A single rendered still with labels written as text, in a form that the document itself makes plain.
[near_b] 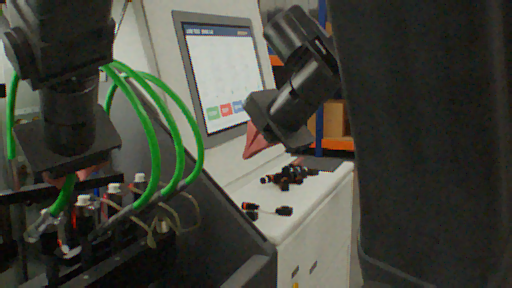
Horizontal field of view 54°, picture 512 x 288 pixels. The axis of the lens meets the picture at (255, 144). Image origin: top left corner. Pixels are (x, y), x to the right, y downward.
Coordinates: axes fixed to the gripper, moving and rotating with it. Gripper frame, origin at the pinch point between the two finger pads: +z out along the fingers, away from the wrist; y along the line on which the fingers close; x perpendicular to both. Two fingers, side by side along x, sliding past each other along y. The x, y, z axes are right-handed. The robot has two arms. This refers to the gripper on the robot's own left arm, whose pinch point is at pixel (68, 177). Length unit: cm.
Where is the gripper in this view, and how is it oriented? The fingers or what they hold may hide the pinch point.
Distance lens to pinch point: 67.5
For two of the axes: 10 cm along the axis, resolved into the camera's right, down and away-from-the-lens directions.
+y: -7.9, 3.1, -5.3
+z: -2.9, 5.7, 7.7
